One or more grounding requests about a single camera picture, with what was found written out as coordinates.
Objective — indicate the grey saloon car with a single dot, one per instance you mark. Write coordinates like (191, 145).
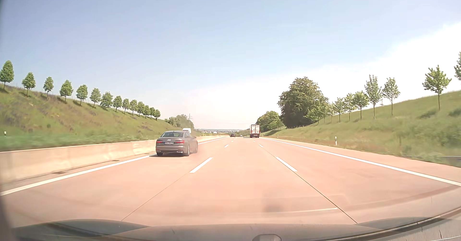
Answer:
(176, 143)

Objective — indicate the road markings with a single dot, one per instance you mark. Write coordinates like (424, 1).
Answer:
(201, 164)

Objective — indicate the large dark green tree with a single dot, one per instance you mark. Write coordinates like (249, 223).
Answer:
(299, 102)

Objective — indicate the white van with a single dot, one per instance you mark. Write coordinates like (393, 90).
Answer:
(187, 130)

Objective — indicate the group of distant trees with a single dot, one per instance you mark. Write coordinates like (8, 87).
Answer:
(180, 121)

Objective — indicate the car's own bonnet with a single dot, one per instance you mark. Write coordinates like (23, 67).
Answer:
(230, 232)

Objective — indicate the grass bank with tree row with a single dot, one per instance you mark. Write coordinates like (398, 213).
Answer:
(54, 118)

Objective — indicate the clump of green trees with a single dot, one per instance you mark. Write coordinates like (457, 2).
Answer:
(269, 121)

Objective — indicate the pale concrete motorway road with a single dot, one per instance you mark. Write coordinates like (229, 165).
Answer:
(237, 183)

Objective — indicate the row of young trees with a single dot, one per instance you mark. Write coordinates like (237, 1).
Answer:
(372, 89)

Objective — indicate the red and white lorry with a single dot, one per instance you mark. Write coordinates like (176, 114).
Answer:
(254, 130)

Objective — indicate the grass bank with young trees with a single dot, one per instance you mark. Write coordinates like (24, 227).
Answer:
(396, 129)

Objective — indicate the concrete median barrier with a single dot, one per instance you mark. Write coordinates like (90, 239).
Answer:
(72, 156)

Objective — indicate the row of small trees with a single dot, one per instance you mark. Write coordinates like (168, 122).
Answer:
(82, 92)

